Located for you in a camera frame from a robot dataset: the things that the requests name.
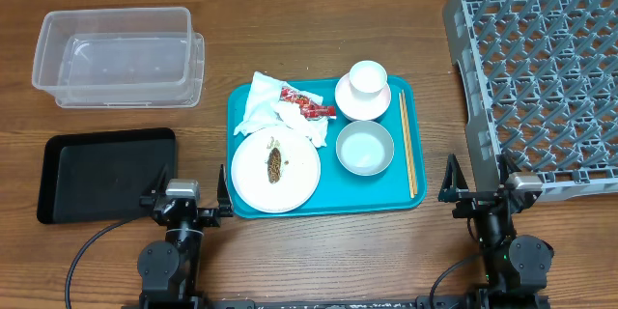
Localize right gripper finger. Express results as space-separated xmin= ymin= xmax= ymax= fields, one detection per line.
xmin=498 ymin=154 xmax=520 ymax=188
xmin=441 ymin=154 xmax=468 ymax=192

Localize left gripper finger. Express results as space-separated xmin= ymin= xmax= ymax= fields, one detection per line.
xmin=217 ymin=164 xmax=234 ymax=217
xmin=144 ymin=164 xmax=169 ymax=203

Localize white round plate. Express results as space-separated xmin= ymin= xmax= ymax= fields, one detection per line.
xmin=230 ymin=126 xmax=321 ymax=213

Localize brown food piece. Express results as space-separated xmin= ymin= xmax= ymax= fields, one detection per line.
xmin=267 ymin=147 xmax=282 ymax=183

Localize grey bowl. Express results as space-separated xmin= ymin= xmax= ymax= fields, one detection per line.
xmin=336 ymin=121 xmax=395 ymax=176

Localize white napkin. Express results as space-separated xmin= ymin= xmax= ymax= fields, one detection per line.
xmin=234 ymin=71 xmax=330 ymax=148

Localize red snack wrapper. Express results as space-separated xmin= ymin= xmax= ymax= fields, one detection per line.
xmin=280 ymin=87 xmax=336 ymax=121

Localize white cup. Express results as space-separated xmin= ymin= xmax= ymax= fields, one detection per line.
xmin=349 ymin=60 xmax=387 ymax=100

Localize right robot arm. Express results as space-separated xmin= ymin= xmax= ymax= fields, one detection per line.
xmin=429 ymin=154 xmax=554 ymax=308

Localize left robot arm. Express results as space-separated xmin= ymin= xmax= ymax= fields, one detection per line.
xmin=137 ymin=167 xmax=233 ymax=308

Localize grey dishwasher rack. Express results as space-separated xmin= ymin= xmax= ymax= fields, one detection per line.
xmin=443 ymin=0 xmax=617 ymax=201

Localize black plastic tray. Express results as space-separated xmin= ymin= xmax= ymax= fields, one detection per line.
xmin=37 ymin=127 xmax=177 ymax=224

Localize wooden chopstick left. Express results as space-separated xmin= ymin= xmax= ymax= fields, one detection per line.
xmin=398 ymin=91 xmax=416 ymax=199

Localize wooden chopstick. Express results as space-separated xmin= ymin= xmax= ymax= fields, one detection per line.
xmin=398 ymin=91 xmax=416 ymax=199
xmin=401 ymin=89 xmax=419 ymax=197

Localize teal serving tray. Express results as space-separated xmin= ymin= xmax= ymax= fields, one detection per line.
xmin=228 ymin=75 xmax=427 ymax=218

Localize wooden chopstick right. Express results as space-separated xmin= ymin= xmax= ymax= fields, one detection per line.
xmin=401 ymin=89 xmax=419 ymax=197

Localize clear plastic bin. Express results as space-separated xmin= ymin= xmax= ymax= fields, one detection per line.
xmin=32 ymin=7 xmax=206 ymax=108

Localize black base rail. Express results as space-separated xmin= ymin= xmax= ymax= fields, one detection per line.
xmin=128 ymin=295 xmax=551 ymax=309

